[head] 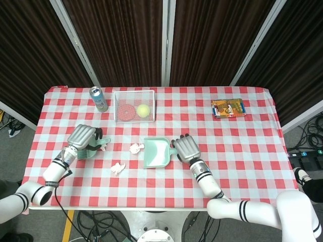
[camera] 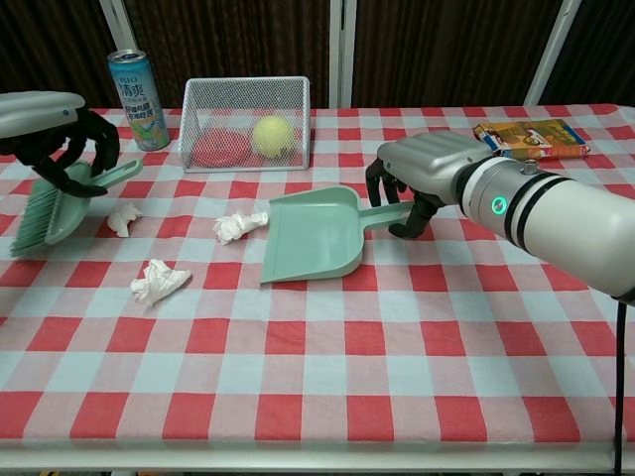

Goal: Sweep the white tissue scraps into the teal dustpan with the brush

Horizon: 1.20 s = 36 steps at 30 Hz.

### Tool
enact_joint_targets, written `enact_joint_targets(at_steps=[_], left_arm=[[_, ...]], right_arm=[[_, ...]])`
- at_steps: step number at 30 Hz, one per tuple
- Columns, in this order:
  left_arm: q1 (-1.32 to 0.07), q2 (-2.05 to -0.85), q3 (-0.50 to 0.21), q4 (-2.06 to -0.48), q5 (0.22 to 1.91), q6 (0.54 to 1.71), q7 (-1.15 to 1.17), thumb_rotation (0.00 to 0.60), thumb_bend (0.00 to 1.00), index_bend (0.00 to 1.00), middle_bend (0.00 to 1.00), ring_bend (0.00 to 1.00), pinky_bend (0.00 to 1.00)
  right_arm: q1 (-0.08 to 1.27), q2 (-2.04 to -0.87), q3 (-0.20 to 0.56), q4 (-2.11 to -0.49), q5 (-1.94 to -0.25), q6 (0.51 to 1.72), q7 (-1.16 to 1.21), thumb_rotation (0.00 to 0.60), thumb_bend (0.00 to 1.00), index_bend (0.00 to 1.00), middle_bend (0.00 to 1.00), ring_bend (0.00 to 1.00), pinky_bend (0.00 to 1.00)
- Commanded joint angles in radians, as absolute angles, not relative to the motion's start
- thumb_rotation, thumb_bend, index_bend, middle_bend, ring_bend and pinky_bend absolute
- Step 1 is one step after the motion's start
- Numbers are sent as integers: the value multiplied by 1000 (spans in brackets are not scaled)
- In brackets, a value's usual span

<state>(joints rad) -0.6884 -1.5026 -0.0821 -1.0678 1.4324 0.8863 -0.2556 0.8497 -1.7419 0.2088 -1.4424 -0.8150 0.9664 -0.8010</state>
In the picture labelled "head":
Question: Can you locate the red white checkered tablecloth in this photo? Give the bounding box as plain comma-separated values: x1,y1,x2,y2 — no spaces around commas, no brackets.
19,86,298,210

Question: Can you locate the white black sneaker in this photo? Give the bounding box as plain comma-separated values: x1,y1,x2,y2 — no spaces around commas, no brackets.
293,167,313,193

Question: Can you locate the dark brown partition panel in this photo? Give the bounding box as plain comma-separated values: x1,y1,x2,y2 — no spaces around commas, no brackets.
237,0,323,126
170,0,276,87
62,0,165,87
0,0,94,125

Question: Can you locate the orange snack packet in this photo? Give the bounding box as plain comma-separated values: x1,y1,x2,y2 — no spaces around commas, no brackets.
211,98,247,119

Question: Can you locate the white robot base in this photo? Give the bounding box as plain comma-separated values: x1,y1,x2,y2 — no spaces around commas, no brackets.
118,210,195,242

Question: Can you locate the black floor cable bundle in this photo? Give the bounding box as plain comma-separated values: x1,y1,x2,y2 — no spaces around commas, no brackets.
294,113,323,150
181,211,218,242
75,210,138,242
0,110,26,137

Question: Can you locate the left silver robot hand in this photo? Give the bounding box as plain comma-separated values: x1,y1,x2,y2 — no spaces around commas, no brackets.
67,124,103,152

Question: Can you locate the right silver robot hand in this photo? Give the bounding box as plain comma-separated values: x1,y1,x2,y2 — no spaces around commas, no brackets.
171,133,201,162

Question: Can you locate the black trouser leg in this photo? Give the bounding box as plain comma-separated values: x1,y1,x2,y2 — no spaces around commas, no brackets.
302,175,323,204

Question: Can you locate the yellow tennis ball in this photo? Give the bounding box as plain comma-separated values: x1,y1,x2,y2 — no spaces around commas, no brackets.
136,104,151,118

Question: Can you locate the green hand brush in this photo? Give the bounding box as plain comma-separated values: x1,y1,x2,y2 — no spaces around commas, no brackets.
77,137,111,160

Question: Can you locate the aluminium partition post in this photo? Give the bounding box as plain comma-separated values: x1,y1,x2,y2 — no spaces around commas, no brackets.
49,0,101,88
161,0,177,86
229,0,288,87

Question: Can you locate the aluminium partition rail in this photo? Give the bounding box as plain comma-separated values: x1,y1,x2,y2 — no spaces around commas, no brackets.
281,99,323,134
0,100,38,131

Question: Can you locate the blue drink can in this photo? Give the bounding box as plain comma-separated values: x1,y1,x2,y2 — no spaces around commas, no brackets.
89,86,109,112

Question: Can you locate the green dustpan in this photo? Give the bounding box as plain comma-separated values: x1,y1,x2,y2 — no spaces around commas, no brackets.
143,137,179,169

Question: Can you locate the black shoe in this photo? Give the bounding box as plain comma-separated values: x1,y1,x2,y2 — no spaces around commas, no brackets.
0,233,33,242

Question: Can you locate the white wire mesh basket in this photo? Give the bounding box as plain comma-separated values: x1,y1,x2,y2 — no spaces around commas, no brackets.
113,90,157,124

